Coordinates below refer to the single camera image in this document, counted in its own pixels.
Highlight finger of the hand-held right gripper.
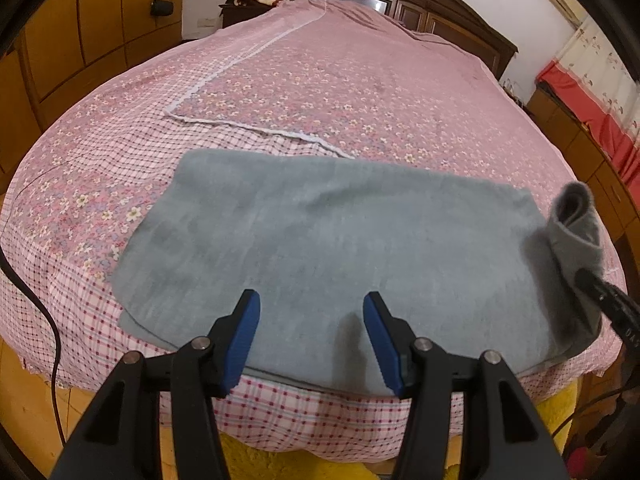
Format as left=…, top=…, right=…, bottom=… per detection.
left=574, top=267, right=640, bottom=343

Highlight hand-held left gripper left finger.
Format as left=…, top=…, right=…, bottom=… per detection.
left=50, top=289, right=262, bottom=480

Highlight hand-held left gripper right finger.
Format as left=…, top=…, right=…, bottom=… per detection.
left=363, top=291, right=571, bottom=480

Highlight grey pants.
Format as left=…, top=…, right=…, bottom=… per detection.
left=105, top=149, right=606, bottom=396

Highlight low wooden cabinet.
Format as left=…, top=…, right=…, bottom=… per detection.
left=527, top=85, right=640, bottom=256

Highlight red and cream curtain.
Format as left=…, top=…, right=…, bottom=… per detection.
left=536, top=15, right=640, bottom=186

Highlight pink floral bedspread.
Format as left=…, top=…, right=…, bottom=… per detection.
left=0, top=0, right=626, bottom=463

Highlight dark wooden headboard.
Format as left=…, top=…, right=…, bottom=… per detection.
left=280, top=0, right=518, bottom=81

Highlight dark wooden nightstand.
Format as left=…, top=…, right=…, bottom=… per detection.
left=218, top=2, right=273, bottom=28

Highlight orange wooden wardrobe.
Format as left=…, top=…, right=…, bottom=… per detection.
left=0, top=0, right=188, bottom=181

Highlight black cable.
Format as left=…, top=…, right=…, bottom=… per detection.
left=0, top=250, right=66, bottom=448

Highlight wire items on nightstand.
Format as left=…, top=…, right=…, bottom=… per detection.
left=500, top=79, right=526, bottom=106

